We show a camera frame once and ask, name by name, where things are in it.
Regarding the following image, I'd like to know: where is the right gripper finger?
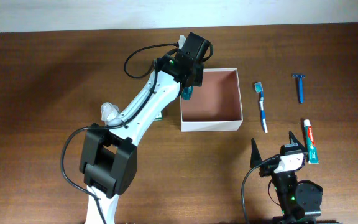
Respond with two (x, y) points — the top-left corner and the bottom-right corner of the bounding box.
(250, 138), (262, 168)
(288, 131), (306, 152)

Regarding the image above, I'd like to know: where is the teal mouthwash bottle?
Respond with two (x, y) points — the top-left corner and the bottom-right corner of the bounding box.
(181, 86), (193, 100)

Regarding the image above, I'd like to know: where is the purple pump soap bottle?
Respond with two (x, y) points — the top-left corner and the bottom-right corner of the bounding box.
(101, 102), (120, 123)

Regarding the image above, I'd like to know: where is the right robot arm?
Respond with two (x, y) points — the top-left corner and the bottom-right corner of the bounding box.
(249, 132), (323, 223)

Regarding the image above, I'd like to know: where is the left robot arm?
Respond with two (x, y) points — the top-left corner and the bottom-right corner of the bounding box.
(80, 32), (213, 223)

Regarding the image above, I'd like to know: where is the Colgate toothpaste tube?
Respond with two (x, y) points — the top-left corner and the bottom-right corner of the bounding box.
(303, 119), (319, 164)

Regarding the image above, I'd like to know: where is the white open cardboard box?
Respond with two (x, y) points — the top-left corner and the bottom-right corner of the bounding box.
(180, 68), (243, 132)

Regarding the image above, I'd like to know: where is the green white soap box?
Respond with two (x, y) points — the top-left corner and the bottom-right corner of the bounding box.
(155, 111), (163, 121)

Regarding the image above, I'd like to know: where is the blue white toothbrush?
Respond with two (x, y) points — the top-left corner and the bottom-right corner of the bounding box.
(254, 82), (268, 133)

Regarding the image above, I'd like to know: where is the blue disposable razor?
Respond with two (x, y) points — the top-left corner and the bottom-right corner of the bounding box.
(292, 73), (305, 104)

